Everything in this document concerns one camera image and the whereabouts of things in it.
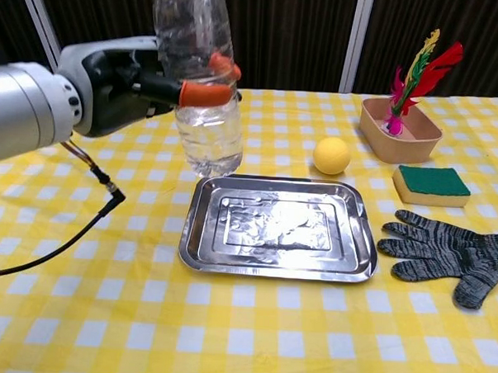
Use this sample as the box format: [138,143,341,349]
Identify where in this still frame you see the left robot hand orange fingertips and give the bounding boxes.
[55,31,244,144]

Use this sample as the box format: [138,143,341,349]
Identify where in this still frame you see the clear plastic bottle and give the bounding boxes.
[145,0,250,180]

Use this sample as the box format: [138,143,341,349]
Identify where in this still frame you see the rectangular metal tray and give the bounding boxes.
[177,171,382,285]

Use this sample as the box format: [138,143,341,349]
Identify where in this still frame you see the yellow white checkered tablecloth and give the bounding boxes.
[0,75,498,373]

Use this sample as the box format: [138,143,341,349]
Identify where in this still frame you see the yellow ball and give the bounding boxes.
[311,135,353,176]

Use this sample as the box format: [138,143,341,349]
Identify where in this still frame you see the colourful feather shuttlecock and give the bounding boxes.
[381,26,466,141]

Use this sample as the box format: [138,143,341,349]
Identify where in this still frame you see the yellow sponge green scouring pad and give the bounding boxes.
[391,164,473,209]

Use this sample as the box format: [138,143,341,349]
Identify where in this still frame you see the grey knitted work glove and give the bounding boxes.
[373,208,498,312]

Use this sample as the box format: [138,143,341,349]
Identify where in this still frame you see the white metal frame post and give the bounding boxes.
[13,0,63,73]
[339,0,374,94]

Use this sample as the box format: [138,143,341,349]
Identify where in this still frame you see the black cable with angled plug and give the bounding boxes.
[0,137,130,285]

